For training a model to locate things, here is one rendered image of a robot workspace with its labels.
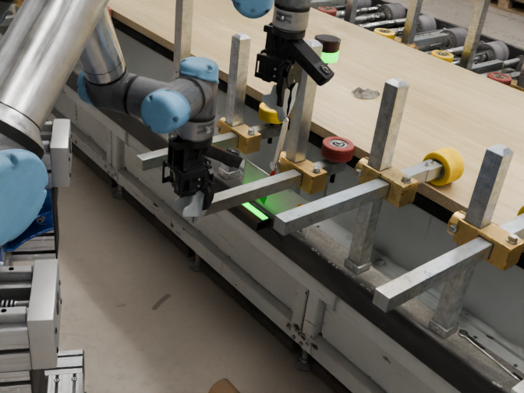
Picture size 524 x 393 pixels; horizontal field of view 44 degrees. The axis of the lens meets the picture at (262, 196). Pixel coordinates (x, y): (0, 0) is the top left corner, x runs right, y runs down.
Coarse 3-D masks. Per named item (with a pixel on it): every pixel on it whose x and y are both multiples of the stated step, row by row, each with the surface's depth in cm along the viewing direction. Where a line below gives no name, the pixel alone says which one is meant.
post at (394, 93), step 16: (400, 80) 129; (384, 96) 131; (400, 96) 130; (384, 112) 132; (400, 112) 133; (384, 128) 133; (384, 144) 135; (384, 160) 137; (368, 208) 143; (368, 224) 145; (352, 240) 149; (368, 240) 148; (352, 256) 151; (368, 256) 151
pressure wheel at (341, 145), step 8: (336, 136) 165; (328, 144) 161; (336, 144) 162; (344, 144) 163; (352, 144) 162; (328, 152) 160; (336, 152) 159; (344, 152) 159; (352, 152) 161; (328, 160) 161; (336, 160) 160; (344, 160) 160
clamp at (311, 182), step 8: (280, 160) 162; (288, 160) 159; (304, 160) 160; (288, 168) 160; (296, 168) 157; (304, 168) 156; (312, 168) 157; (320, 168) 157; (304, 176) 156; (312, 176) 154; (320, 176) 155; (304, 184) 157; (312, 184) 155; (320, 184) 157; (312, 192) 156
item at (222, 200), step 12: (324, 168) 161; (336, 168) 164; (264, 180) 152; (276, 180) 152; (288, 180) 154; (300, 180) 157; (228, 192) 145; (240, 192) 146; (252, 192) 148; (264, 192) 150; (276, 192) 153; (216, 204) 142; (228, 204) 144; (240, 204) 147; (204, 216) 141
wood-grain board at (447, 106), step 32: (128, 0) 256; (160, 0) 260; (224, 0) 271; (160, 32) 225; (192, 32) 229; (224, 32) 233; (256, 32) 237; (320, 32) 245; (352, 32) 250; (224, 64) 204; (352, 64) 217; (384, 64) 221; (416, 64) 224; (448, 64) 228; (256, 96) 190; (320, 96) 190; (352, 96) 192; (416, 96) 198; (448, 96) 201; (480, 96) 204; (512, 96) 207; (320, 128) 172; (352, 128) 173; (416, 128) 177; (448, 128) 179; (480, 128) 182; (512, 128) 184; (416, 160) 160; (480, 160) 164; (512, 160) 166; (448, 192) 148; (512, 192) 151
